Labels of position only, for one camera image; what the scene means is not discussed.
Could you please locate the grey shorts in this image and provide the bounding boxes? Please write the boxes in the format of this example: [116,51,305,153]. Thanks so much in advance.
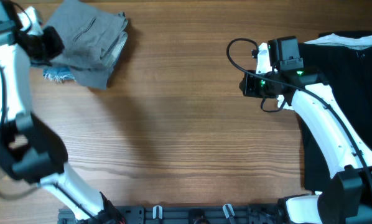
[44,0,128,90]

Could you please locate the folded blue denim shorts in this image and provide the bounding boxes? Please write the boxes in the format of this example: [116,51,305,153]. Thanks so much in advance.
[42,66,75,83]

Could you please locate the right black cable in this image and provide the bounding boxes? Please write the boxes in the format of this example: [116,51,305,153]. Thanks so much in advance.
[226,37,372,224]

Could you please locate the black garment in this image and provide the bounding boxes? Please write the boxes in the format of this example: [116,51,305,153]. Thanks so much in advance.
[297,30,372,192]

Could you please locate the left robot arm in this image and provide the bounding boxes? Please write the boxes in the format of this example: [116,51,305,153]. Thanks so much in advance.
[0,1,122,223]

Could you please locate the black mounting rail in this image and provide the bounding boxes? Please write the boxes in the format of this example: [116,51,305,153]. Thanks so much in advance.
[57,203,286,224]

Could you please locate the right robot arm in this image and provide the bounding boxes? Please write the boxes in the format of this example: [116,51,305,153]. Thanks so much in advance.
[240,36,372,223]

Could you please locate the white shirt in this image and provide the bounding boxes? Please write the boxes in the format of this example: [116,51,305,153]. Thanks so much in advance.
[276,33,372,111]

